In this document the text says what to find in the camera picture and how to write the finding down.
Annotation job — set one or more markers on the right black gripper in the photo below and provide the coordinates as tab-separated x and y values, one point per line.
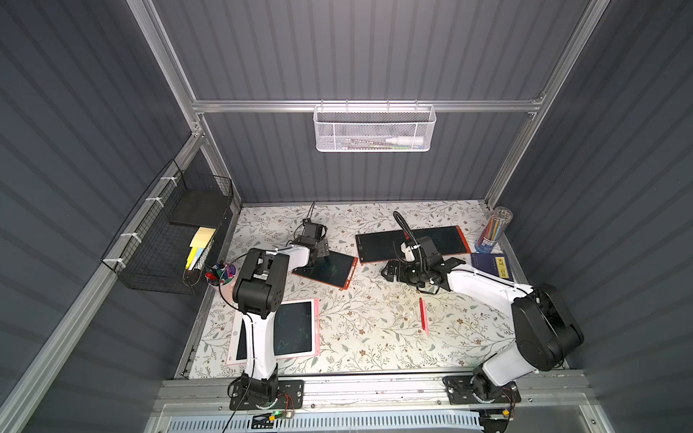
399	271

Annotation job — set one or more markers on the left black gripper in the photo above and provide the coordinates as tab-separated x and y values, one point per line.
310	232

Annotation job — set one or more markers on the red tablet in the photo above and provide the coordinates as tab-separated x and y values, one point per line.
335	269
380	246
448	240

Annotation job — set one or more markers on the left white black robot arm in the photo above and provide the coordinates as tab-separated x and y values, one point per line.
258	294

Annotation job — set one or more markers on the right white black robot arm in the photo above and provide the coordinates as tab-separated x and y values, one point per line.
545	331

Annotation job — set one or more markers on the pink white writing tablet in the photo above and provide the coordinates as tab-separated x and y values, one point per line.
296	332

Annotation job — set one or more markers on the pink cup with markers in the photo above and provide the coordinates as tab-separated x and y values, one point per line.
220	274

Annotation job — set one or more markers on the dark blue notebook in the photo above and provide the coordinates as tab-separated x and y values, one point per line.
495	264

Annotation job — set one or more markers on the yellow sticky notes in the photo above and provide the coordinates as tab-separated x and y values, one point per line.
198	245

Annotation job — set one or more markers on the black tray in basket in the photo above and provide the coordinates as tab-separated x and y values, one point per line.
199	209

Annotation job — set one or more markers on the clear cup coloured pencils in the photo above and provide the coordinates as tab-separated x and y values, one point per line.
498	220

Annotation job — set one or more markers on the white marker in basket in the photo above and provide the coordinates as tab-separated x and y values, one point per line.
406	141

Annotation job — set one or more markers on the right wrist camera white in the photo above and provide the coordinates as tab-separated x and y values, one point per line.
407	253

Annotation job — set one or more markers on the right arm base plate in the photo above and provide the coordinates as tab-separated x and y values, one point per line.
460	391

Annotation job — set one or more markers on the white wire mesh basket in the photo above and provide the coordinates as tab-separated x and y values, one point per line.
363	128

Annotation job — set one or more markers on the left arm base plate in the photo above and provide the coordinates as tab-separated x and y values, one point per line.
287	394

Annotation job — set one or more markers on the black wire wall basket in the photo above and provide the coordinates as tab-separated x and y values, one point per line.
149	253

